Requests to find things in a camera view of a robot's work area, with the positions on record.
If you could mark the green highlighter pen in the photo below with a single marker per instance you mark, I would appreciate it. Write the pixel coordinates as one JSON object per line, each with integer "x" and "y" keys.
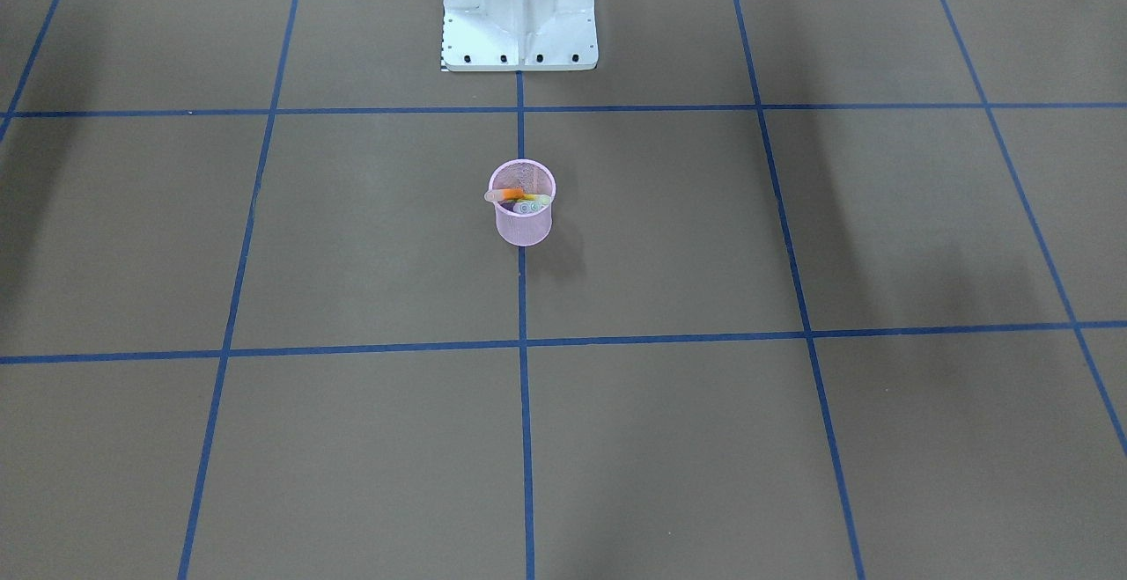
{"x": 531, "y": 204}

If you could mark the orange highlighter pen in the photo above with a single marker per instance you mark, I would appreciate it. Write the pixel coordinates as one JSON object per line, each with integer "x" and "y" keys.
{"x": 504, "y": 195}

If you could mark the pink mesh pen holder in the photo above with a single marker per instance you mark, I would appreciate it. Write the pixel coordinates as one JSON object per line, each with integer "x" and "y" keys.
{"x": 535, "y": 179}

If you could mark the brown paper table cover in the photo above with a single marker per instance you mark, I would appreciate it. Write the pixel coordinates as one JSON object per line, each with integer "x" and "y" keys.
{"x": 834, "y": 289}

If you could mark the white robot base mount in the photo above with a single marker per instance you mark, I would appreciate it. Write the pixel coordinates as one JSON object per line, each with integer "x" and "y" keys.
{"x": 519, "y": 36}

